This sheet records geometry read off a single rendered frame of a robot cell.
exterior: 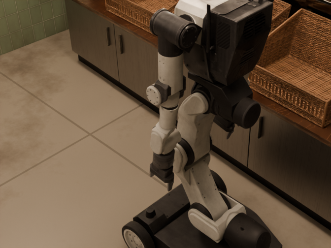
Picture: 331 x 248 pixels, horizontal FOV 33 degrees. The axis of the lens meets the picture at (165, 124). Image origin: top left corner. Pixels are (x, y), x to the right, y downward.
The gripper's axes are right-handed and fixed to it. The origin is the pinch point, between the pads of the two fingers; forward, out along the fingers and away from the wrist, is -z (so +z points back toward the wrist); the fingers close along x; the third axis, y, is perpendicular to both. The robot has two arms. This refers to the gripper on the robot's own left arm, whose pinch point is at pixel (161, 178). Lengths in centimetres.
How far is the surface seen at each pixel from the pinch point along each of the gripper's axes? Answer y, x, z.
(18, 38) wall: -76, 226, -87
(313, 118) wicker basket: -75, -27, 7
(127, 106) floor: -78, 102, -75
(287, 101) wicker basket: -77, -11, 7
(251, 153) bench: -73, -1, -36
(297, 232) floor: -59, -45, -51
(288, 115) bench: -73, -16, 3
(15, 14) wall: -78, 229, -66
